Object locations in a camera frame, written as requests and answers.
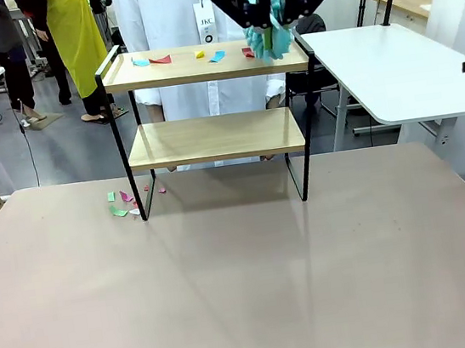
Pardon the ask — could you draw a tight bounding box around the black office chair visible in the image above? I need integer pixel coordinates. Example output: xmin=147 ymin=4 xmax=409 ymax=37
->
xmin=280 ymin=10 xmax=343 ymax=110

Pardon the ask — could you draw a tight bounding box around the person's left hand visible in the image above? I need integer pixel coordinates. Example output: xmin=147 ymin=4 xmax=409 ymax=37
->
xmin=252 ymin=94 xmax=292 ymax=163

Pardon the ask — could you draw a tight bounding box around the two-tier wood and metal shelf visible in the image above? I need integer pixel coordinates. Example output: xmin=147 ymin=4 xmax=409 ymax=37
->
xmin=91 ymin=20 xmax=334 ymax=227

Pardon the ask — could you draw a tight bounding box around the white side table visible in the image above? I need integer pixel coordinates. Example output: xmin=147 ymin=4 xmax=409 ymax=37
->
xmin=298 ymin=12 xmax=465 ymax=168

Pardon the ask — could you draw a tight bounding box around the person's left forearm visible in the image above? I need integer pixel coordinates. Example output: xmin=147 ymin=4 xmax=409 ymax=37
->
xmin=262 ymin=71 xmax=290 ymax=102

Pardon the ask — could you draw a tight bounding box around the white name badge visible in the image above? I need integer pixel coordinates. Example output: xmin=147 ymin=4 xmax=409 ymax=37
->
xmin=191 ymin=1 xmax=217 ymax=46

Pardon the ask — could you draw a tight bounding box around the person's right forearm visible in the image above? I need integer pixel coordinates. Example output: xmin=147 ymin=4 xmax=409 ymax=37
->
xmin=134 ymin=87 xmax=163 ymax=109

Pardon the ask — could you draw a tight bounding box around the black background equipment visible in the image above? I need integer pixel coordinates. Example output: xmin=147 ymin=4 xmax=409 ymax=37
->
xmin=109 ymin=26 xmax=130 ymax=54

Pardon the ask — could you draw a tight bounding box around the person in dark clothes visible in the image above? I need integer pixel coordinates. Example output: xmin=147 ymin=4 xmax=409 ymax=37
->
xmin=0 ymin=0 xmax=40 ymax=127

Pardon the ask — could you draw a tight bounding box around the wide red paper scrap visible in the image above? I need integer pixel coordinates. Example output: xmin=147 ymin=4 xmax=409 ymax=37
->
xmin=148 ymin=54 xmax=173 ymax=68

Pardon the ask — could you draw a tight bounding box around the teal chenille duster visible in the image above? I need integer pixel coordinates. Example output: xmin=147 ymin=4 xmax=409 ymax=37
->
xmin=237 ymin=0 xmax=298 ymax=68

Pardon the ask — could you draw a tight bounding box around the person in white coat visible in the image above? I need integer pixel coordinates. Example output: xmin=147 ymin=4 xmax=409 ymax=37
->
xmin=111 ymin=0 xmax=320 ymax=179

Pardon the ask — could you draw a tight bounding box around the person in yellow apron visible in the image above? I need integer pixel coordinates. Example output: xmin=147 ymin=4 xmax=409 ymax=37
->
xmin=20 ymin=0 xmax=128 ymax=134

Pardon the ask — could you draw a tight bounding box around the grey floor mat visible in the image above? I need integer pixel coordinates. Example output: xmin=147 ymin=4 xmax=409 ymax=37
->
xmin=20 ymin=109 xmax=67 ymax=134

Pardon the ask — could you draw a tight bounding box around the person's right hand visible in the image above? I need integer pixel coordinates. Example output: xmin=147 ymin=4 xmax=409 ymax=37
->
xmin=149 ymin=103 xmax=179 ymax=175

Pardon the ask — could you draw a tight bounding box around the black floor cable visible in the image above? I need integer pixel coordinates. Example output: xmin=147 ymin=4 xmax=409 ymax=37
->
xmin=12 ymin=104 xmax=43 ymax=191

